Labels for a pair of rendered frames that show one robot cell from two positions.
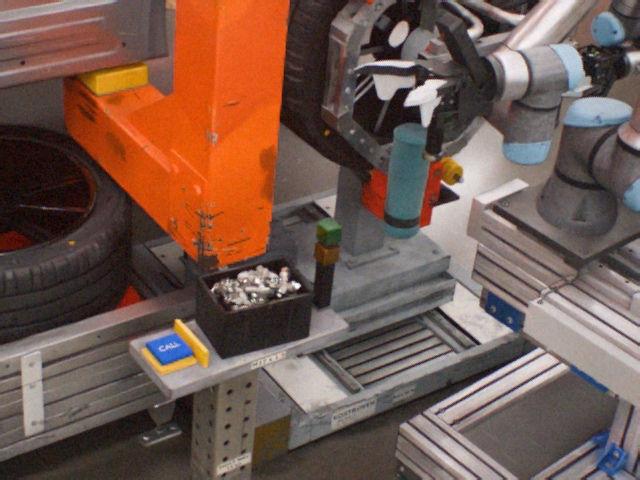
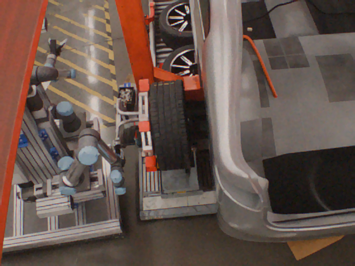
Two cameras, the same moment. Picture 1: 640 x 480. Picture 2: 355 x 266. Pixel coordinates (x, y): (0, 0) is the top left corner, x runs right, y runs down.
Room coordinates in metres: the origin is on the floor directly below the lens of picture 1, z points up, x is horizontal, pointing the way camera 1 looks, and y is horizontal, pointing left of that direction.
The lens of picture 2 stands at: (4.08, -1.51, 3.40)
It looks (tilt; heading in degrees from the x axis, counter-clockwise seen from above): 54 degrees down; 132
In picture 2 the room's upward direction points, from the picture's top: 9 degrees counter-clockwise
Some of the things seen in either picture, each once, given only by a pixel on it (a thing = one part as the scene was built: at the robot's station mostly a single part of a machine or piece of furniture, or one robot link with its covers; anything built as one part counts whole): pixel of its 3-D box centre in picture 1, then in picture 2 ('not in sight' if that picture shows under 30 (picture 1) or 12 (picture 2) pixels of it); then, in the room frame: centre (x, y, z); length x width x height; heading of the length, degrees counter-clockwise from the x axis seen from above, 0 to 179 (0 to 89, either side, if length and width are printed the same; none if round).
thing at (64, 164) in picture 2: not in sight; (67, 167); (2.42, -0.83, 0.98); 0.13 x 0.12 x 0.14; 132
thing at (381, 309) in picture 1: (339, 279); (179, 170); (2.74, -0.06, 0.13); 0.50 x 0.36 x 0.10; 128
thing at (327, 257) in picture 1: (326, 252); not in sight; (2.18, -0.02, 0.59); 0.04 x 0.04 x 0.04; 38
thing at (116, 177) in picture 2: not in sight; (116, 176); (2.74, -0.69, 0.95); 0.11 x 0.08 x 0.11; 132
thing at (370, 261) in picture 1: (360, 215); (178, 163); (2.76, -0.10, 0.32); 0.40 x 0.30 x 0.28; 128
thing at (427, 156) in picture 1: (437, 124); not in sight; (2.34, -0.22, 0.83); 0.04 x 0.04 x 0.16
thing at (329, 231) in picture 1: (329, 232); not in sight; (2.18, -0.02, 0.64); 0.04 x 0.04 x 0.04; 38
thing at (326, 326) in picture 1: (241, 338); (127, 102); (2.06, 0.14, 0.44); 0.43 x 0.17 x 0.03; 128
